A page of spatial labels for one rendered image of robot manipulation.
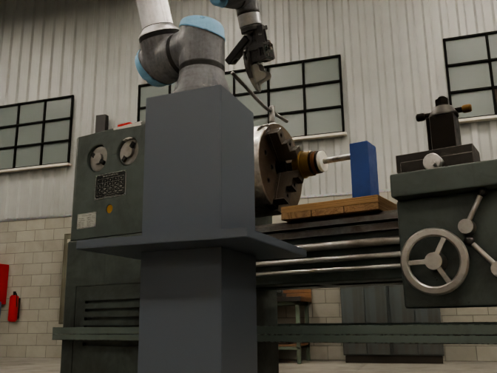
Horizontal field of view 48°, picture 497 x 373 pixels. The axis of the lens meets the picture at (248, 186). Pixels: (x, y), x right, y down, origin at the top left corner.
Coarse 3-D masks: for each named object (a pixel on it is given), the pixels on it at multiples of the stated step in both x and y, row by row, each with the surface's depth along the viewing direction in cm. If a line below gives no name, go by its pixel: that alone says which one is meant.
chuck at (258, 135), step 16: (256, 128) 187; (272, 128) 188; (256, 144) 179; (256, 160) 177; (272, 160) 185; (288, 160) 195; (256, 176) 177; (272, 176) 184; (256, 192) 180; (272, 192) 182; (256, 208) 185
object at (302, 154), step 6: (300, 156) 183; (306, 156) 181; (312, 156) 181; (294, 162) 184; (300, 162) 182; (306, 162) 181; (312, 162) 180; (294, 168) 184; (300, 168) 182; (306, 168) 181; (312, 168) 181; (318, 168) 181; (300, 174) 183; (306, 174) 183; (312, 174) 183
